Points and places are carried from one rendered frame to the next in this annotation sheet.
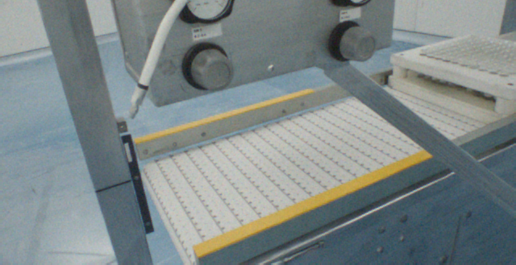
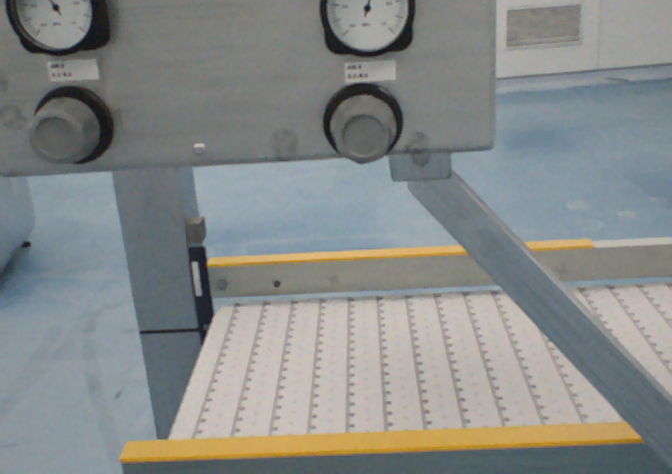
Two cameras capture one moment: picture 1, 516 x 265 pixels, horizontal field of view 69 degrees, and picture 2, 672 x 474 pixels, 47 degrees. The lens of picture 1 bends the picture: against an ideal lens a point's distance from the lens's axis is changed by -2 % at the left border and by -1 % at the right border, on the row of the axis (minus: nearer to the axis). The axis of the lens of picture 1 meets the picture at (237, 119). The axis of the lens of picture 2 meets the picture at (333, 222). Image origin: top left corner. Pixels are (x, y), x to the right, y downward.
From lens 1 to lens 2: 0.22 m
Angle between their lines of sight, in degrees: 25
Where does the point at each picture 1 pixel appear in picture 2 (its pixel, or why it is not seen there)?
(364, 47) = (358, 135)
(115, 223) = (165, 397)
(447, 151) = (655, 415)
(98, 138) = (153, 242)
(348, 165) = (555, 409)
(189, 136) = (306, 276)
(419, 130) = (592, 351)
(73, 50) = not seen: hidden behind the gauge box
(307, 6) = (269, 46)
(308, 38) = (275, 105)
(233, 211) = (275, 421)
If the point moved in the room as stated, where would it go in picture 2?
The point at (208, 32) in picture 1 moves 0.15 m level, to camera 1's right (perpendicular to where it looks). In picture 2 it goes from (75, 71) to (416, 76)
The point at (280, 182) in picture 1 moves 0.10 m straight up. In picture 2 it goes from (395, 399) to (390, 266)
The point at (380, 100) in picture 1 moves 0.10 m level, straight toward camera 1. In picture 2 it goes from (510, 264) to (358, 341)
